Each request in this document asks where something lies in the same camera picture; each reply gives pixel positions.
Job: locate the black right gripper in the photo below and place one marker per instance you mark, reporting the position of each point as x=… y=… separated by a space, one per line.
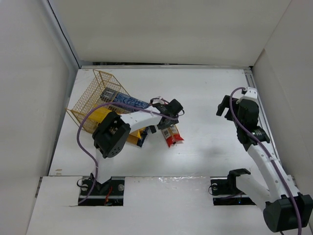
x=225 y=107

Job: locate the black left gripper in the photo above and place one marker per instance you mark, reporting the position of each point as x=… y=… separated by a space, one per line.
x=151 y=129

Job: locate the red spaghetti bag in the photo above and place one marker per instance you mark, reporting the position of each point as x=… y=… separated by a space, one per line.
x=172 y=135

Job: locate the dark blue spaghetti bag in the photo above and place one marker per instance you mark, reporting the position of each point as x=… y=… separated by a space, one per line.
x=138 y=137

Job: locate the blue pasta box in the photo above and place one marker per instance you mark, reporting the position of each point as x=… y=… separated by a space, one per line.
x=110 y=95

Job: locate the yellow pasta bag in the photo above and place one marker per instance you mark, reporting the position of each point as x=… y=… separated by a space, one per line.
x=98 y=116

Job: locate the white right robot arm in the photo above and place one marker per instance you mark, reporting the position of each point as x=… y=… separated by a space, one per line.
x=283 y=206

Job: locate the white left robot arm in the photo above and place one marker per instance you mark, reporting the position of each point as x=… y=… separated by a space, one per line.
x=111 y=134

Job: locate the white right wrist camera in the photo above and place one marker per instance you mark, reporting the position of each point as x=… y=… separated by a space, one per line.
x=249 y=93

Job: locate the aluminium frame rail right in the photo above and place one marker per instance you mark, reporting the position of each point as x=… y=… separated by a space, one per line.
x=262 y=115

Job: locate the gold wire mesh shelf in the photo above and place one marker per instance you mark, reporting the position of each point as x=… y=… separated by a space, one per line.
x=91 y=99

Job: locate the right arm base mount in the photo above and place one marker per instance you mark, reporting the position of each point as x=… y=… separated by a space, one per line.
x=223 y=195

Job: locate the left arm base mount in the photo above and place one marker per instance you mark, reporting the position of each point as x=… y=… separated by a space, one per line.
x=107 y=194

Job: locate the aluminium frame post left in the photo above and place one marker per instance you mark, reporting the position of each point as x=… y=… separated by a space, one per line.
x=59 y=31

